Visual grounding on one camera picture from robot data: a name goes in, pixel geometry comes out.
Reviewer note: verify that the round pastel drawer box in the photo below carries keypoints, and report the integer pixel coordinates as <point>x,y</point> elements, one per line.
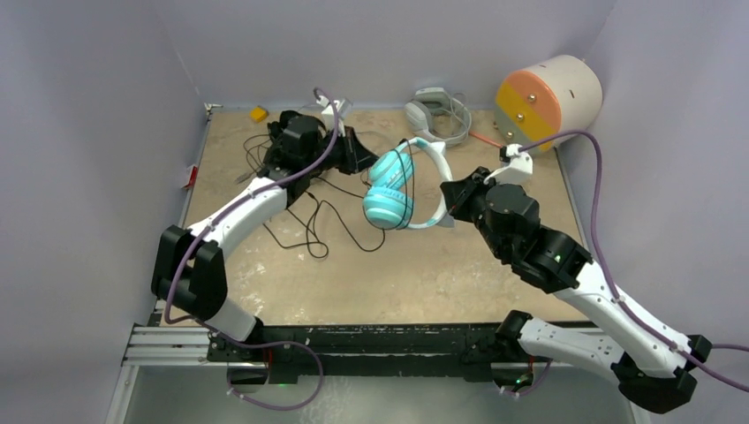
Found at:
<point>559,94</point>

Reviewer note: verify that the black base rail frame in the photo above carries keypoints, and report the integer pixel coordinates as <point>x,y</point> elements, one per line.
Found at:
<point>473,352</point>

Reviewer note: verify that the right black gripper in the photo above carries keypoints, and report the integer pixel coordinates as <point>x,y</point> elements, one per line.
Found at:
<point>459,193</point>

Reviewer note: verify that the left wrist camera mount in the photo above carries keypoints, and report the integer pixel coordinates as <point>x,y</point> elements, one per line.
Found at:
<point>334,112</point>

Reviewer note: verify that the red tag on wall edge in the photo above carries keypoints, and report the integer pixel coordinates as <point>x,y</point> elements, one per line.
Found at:
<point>190,176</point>

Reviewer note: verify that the white grey headphones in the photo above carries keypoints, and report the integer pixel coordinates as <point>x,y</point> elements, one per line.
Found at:
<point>431,102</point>

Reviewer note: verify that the small yellow block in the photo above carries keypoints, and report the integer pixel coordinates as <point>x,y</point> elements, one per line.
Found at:
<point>258,114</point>

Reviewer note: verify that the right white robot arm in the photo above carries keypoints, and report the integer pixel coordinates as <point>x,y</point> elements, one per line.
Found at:
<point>646,359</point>

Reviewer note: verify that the black over-ear headphones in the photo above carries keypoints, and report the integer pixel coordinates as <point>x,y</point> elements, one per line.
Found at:
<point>296,141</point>

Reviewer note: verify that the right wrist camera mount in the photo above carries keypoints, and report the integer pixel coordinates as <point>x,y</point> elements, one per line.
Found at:
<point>516,166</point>

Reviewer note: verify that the teal cat-ear headphones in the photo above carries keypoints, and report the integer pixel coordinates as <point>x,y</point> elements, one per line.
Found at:
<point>388,204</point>

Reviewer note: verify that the orange pen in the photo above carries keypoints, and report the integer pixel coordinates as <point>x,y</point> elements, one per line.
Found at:
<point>486,139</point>

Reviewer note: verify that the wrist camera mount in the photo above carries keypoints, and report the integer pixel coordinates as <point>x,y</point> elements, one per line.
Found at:
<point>516,166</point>
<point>334,112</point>

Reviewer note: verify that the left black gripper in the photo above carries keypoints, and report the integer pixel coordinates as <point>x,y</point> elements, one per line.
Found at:
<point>355,157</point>

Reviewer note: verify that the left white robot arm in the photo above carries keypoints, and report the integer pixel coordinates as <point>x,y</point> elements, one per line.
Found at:
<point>189,270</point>

